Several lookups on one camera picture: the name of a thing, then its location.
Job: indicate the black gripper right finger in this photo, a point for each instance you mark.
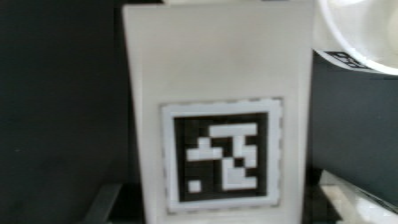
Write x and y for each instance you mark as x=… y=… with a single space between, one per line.
x=322 y=213

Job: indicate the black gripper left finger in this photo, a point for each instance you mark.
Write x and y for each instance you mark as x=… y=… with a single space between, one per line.
x=100 y=209

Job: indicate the white round stool seat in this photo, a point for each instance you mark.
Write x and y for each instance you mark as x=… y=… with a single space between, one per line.
x=356 y=34

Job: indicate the white fence wall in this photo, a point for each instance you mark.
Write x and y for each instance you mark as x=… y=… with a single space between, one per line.
x=361 y=208

